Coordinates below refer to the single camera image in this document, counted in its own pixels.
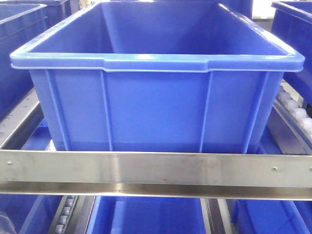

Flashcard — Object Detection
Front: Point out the grey roller track, lower left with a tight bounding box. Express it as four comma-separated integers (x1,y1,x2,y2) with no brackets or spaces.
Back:
48,195,78,234

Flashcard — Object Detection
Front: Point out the steel side rail, left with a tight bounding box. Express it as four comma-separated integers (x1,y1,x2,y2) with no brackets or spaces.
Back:
0,88,44,150

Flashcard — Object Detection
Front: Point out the white roller track, right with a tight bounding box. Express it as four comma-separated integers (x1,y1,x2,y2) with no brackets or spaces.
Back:
277,85,312,139

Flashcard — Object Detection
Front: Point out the blue crate lower left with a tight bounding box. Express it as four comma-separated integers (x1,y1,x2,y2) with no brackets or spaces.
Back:
0,194,62,234

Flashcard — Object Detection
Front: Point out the stainless steel shelf rail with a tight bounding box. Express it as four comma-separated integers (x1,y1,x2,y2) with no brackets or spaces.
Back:
0,150,312,200

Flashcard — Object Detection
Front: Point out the large blue crate on shelf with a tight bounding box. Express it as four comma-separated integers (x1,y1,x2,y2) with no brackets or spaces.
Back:
11,0,305,154

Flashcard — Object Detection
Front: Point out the blue crate lower right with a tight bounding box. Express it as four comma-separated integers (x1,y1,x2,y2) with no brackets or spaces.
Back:
230,199,312,234

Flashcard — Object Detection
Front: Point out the blue crate lower centre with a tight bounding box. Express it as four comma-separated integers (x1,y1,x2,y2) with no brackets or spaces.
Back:
87,196,206,234

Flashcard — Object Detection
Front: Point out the blue crate upper left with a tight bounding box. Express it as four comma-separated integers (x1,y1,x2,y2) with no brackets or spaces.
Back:
0,0,73,118

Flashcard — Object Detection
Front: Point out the blue crate upper right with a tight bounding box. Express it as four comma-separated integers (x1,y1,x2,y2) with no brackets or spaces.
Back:
271,1,312,104

